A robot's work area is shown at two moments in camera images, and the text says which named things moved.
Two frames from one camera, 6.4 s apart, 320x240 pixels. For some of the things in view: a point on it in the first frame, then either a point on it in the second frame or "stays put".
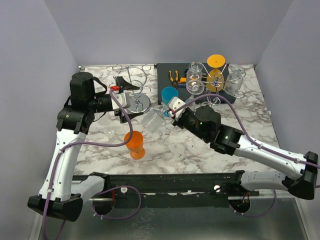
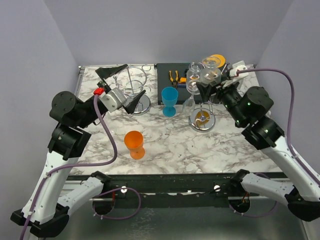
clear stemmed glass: (194, 87) stays put
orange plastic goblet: (135, 145) stays put
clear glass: (153, 120) → (210, 75)
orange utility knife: (182, 80) stays put
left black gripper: (124, 85) → (105, 73)
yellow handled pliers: (175, 83) stays put
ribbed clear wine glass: (194, 72) stays put
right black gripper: (178, 123) → (207, 91)
